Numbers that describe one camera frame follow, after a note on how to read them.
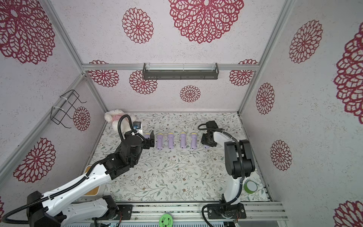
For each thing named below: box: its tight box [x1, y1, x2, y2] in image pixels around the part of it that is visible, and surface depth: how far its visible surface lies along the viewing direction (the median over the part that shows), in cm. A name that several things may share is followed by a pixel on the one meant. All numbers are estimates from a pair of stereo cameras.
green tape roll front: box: [158, 213, 174, 227], surface depth 69 cm
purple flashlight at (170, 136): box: [167, 132, 174, 149], surface depth 102 cm
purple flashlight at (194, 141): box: [190, 132, 198, 150], surface depth 102 cm
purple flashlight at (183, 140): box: [180, 131, 187, 149], surface depth 104 cm
